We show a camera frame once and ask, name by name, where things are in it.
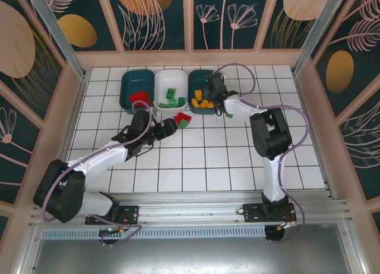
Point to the yellow lego brick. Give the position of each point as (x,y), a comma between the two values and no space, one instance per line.
(212,107)
(207,105)
(202,104)
(198,94)
(194,102)

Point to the long green lego brick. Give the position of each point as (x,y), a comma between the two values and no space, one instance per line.
(173,105)

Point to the teal plastic bin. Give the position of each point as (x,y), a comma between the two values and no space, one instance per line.
(196,81)
(138,82)

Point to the red curved-top lego brick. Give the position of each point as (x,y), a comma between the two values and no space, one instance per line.
(145,94)

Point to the white plastic bin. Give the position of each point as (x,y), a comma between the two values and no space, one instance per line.
(170,79)

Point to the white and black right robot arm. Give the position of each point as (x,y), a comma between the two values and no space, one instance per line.
(273,179)

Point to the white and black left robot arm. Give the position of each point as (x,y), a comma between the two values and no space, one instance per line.
(98,161)

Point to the green sloped lego brick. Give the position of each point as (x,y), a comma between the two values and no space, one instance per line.
(184,124)

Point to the grey metal sheet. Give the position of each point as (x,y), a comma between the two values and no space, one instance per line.
(190,256)

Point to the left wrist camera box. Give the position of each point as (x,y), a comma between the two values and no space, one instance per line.
(153,112)

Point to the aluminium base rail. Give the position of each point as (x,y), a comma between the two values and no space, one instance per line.
(190,205)

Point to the aluminium frame post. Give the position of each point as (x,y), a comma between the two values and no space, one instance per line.
(63,41)
(315,33)

